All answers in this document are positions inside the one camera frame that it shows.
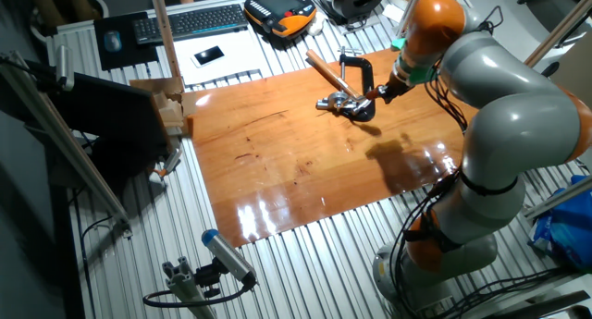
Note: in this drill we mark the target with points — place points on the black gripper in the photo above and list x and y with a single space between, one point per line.
400 88

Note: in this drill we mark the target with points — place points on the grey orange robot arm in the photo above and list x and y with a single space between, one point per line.
522 125

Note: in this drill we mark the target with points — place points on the silver metal lever device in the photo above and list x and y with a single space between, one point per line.
337 101

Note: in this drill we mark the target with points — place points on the black C-clamp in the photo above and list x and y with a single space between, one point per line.
367 74

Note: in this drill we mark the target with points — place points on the small white box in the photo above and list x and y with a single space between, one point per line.
393 13

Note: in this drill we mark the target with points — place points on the white rounded object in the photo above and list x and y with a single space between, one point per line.
316 28

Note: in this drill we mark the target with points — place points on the large wooden board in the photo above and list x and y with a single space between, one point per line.
277 171

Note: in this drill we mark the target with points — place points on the black orange teach pendant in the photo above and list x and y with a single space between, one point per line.
277 4

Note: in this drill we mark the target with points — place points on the white paper sheet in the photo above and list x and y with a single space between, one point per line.
240 55

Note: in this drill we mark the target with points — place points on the white smartphone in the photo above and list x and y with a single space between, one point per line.
208 55

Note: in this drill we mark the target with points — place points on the black keyboard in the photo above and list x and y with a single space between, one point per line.
189 23

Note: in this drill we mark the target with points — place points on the blue plastic bag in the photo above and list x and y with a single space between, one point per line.
564 226

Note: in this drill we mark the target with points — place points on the small grey spring clamp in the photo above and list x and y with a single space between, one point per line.
168 164

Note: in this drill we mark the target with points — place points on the brown cardboard box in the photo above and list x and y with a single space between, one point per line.
157 85

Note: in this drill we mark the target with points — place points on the black mouse pad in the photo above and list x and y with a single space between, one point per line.
139 55

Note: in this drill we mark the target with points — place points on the black monitor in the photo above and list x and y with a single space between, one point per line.
111 115

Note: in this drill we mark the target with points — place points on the short aluminium profile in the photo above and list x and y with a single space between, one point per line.
182 282

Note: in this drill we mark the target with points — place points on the dark computer mouse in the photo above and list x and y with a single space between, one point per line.
113 40

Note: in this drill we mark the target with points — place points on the white round pot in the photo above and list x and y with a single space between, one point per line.
99 4

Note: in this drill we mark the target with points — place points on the metal frame post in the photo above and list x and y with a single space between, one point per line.
164 32
559 30
411 9

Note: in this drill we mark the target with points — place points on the grey aluminium rail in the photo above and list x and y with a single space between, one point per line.
559 196

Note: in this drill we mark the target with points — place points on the silver camera with blue end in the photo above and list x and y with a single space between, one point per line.
226 254

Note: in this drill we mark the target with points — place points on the silver bar camera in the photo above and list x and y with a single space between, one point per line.
65 67

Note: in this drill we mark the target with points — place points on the long aluminium frame bar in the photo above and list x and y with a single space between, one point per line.
60 138

